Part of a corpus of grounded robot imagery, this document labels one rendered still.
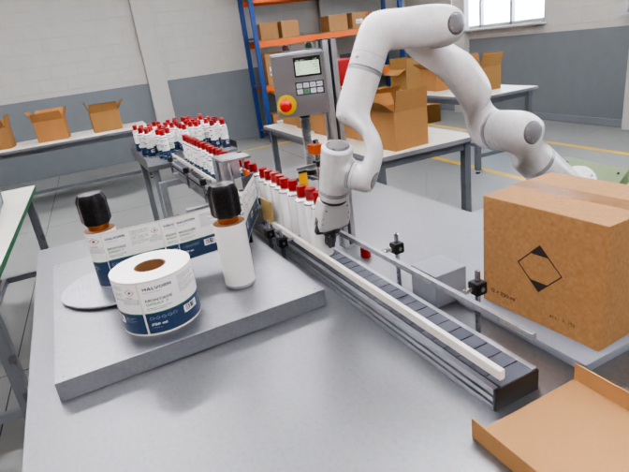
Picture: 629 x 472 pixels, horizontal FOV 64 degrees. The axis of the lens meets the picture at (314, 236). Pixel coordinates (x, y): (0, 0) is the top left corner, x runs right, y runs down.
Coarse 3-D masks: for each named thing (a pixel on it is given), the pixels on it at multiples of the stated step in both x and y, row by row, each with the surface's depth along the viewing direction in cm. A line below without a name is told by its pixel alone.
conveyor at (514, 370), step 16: (336, 256) 153; (336, 272) 143; (368, 272) 140; (384, 288) 130; (384, 304) 122; (416, 304) 120; (432, 320) 113; (448, 320) 112; (432, 336) 107; (464, 336) 106; (448, 352) 102; (480, 352) 100; (496, 352) 99; (480, 368) 95; (512, 368) 94; (528, 368) 94; (496, 384) 91
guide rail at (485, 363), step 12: (276, 228) 177; (300, 240) 160; (312, 252) 153; (336, 264) 139; (348, 276) 134; (372, 288) 124; (384, 300) 120; (396, 300) 117; (408, 312) 111; (420, 324) 108; (432, 324) 105; (444, 336) 101; (456, 348) 99; (468, 348) 96; (480, 360) 93; (492, 372) 90; (504, 372) 89
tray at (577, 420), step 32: (576, 384) 95; (608, 384) 89; (512, 416) 89; (544, 416) 88; (576, 416) 87; (608, 416) 86; (512, 448) 83; (544, 448) 82; (576, 448) 81; (608, 448) 80
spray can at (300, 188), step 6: (300, 186) 155; (300, 192) 156; (300, 198) 157; (300, 204) 156; (300, 210) 157; (300, 216) 158; (300, 222) 159; (300, 228) 160; (306, 228) 159; (300, 234) 161; (306, 234) 160; (306, 240) 161
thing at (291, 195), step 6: (288, 180) 165; (294, 180) 164; (288, 186) 164; (294, 186) 164; (288, 192) 165; (294, 192) 164; (288, 198) 165; (294, 198) 164; (288, 204) 166; (294, 204) 165; (294, 210) 166; (294, 216) 166; (294, 222) 167; (294, 228) 168
